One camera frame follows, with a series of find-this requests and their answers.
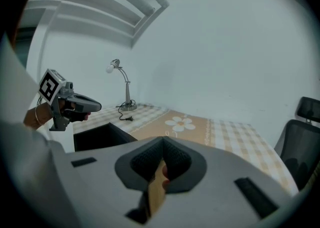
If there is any person's left hand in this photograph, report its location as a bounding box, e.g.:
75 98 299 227
57 98 76 115

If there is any beige checked flower tablecloth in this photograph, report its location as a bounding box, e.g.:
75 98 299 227
72 103 300 196

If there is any silver desk lamp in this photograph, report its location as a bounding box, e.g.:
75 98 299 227
105 59 138 111

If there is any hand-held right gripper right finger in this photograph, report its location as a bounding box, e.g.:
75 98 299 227
149 136 300 228

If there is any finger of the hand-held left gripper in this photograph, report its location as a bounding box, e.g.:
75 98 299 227
73 93 102 112

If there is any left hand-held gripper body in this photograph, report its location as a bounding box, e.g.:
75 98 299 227
37 68 91 131

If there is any black mesh office chair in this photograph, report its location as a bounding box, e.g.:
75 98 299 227
273 96 320 191

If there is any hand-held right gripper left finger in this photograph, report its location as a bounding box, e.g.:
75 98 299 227
59 136 164 228

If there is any black lamp power cable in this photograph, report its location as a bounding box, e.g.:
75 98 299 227
115 99 137 122

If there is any person's right hand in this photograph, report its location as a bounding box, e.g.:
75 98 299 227
161 165 172 187

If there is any person's left forearm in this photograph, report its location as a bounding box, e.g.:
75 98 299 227
23 101 55 130

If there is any thin metal bracelet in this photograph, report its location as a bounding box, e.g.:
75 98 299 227
34 105 45 125

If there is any black rectangular box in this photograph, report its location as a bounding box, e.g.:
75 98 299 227
73 122 138 152

